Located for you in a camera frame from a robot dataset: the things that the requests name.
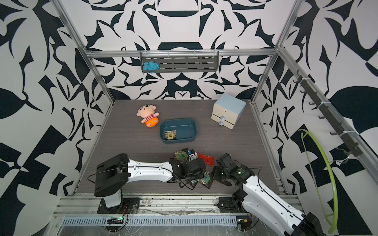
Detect plush baby doll toy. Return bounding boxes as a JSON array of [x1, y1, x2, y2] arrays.
[[136, 104, 159, 127]]

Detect green label tea bag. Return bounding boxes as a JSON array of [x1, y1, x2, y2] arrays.
[[174, 150, 188, 160]]

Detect teal plastic storage box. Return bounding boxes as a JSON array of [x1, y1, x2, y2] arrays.
[[159, 118, 197, 144]]

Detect cream blue mini drawer cabinet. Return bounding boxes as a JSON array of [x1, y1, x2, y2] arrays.
[[211, 93, 246, 129]]

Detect small red tea bag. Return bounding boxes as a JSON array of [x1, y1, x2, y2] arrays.
[[197, 153, 215, 166]]

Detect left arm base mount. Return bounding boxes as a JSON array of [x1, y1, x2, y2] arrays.
[[97, 197, 141, 214]]

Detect dark hook rail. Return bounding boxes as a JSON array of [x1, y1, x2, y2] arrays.
[[296, 75, 363, 157]]

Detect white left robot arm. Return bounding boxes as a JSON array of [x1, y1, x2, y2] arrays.
[[93, 153, 206, 211]]

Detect grey wall shelf rack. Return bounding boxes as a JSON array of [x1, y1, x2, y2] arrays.
[[140, 52, 219, 73]]

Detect blue scrunchy sponge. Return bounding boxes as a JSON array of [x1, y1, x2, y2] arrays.
[[142, 61, 160, 73]]

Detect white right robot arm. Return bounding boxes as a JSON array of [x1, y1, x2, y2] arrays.
[[215, 153, 324, 236]]

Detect green hose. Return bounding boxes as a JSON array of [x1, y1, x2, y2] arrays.
[[298, 129, 339, 234]]

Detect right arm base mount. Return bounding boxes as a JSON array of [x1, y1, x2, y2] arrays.
[[216, 196, 247, 213]]

